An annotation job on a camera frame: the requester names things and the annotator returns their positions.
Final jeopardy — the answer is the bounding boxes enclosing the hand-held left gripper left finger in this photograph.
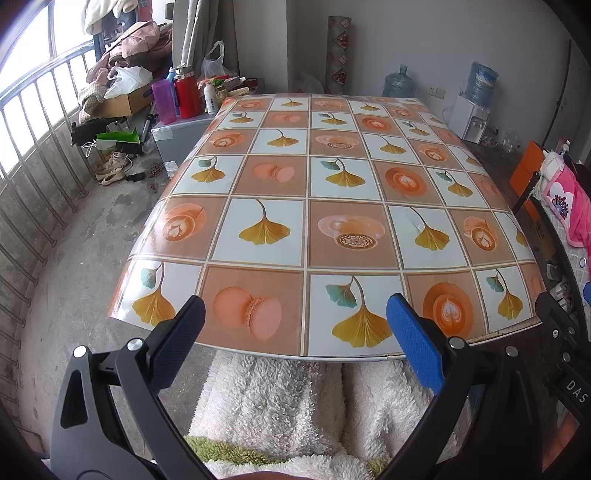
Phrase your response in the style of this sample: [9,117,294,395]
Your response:
[50,295,206,480]

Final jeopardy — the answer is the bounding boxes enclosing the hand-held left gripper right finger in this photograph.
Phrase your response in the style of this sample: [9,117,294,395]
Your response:
[386,292,568,480]

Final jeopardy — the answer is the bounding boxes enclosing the row of pale shoes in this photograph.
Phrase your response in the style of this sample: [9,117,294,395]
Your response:
[546,261,580,308]

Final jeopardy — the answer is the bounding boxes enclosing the pink floral blanket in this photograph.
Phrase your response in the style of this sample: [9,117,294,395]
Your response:
[540,150,591,247]

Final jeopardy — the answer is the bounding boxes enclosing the white fluffy pants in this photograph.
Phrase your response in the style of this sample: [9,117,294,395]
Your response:
[187,353,476,480]

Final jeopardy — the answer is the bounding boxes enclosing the orange box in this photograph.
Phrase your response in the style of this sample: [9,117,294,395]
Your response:
[509,141,546,199]

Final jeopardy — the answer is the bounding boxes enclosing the beige shoe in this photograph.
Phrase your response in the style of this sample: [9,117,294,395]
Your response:
[95,168,127,186]
[102,152,134,172]

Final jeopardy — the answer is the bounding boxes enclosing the printed tablecloth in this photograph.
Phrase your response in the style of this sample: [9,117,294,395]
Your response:
[108,92,548,363]

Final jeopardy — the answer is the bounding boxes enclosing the grey cabinet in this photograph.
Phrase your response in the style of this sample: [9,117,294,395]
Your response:
[150,112,218,160]

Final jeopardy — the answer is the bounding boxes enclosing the white water dispenser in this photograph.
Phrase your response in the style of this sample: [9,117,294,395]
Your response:
[448,95,491,144]

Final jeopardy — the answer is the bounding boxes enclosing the green paper bag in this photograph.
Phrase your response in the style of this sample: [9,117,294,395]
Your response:
[95,128,141,151]

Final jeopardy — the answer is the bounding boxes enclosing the purple plastic cup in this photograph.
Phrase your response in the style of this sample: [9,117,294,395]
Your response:
[151,78,177,125]

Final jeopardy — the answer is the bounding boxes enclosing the cardboard box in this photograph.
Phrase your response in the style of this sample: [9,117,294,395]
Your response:
[95,85,155,121]

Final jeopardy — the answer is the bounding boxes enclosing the red thermos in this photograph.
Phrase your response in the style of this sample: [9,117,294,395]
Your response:
[174,67,202,118]

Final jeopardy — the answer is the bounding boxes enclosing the pile of snack packets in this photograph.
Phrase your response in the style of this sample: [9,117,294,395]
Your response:
[198,76,266,100]

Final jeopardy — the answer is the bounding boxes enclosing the small white plastic bag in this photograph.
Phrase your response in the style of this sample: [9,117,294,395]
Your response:
[295,71,326,95]

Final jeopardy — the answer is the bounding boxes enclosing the clear plastic bag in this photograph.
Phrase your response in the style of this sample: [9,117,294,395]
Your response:
[201,41,238,79]

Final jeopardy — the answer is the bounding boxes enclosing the rolled floral mat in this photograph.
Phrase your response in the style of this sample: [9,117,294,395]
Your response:
[323,15,354,96]

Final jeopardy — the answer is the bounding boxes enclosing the pile of clothes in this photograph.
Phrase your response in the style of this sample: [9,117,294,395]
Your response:
[76,0,176,116]

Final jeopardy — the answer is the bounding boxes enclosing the metal balcony railing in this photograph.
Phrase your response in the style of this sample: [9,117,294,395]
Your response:
[0,34,109,416]

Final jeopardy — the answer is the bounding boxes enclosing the grey curtain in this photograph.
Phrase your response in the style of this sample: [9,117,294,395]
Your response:
[178,0,211,75]

